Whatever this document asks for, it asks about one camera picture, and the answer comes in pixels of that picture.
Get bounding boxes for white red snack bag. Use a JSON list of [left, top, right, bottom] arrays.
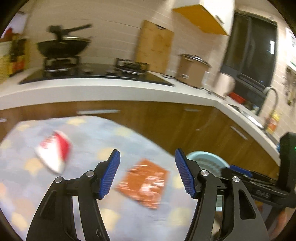
[[35, 131, 72, 174]]

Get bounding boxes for orange snack wrapper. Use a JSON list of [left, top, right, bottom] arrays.
[[116, 159, 169, 209]]

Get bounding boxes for light blue perforated trash basket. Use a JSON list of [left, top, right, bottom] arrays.
[[186, 151, 230, 177]]

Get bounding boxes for yellow detergent bottle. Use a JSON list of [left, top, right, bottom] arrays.
[[266, 111, 280, 135]]

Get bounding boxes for red plastic tray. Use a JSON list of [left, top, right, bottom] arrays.
[[228, 92, 246, 104]]

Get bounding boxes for chrome sink faucet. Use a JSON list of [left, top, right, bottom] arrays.
[[259, 86, 279, 132]]

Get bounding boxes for wooden base cabinets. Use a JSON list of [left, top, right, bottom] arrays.
[[1, 101, 280, 179]]

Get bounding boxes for white electric kettle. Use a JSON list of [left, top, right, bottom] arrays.
[[217, 73, 235, 97]]

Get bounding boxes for brown rice cooker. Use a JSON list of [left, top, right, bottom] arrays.
[[176, 54, 211, 88]]

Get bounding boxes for dark window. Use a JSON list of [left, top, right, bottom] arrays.
[[220, 11, 278, 109]]

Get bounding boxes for black gas stove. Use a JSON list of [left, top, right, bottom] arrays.
[[19, 56, 173, 86]]

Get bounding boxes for wooden cutting board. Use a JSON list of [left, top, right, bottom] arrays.
[[135, 20, 174, 74]]

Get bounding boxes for red label sauce bottle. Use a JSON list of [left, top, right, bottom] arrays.
[[8, 34, 27, 77]]

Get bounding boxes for black wok with lid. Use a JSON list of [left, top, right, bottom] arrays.
[[37, 24, 92, 59]]

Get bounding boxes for yellow utensil basket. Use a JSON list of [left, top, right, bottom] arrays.
[[0, 41, 12, 84]]

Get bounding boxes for white orange wall cabinet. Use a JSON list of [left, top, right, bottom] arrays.
[[173, 0, 235, 36]]

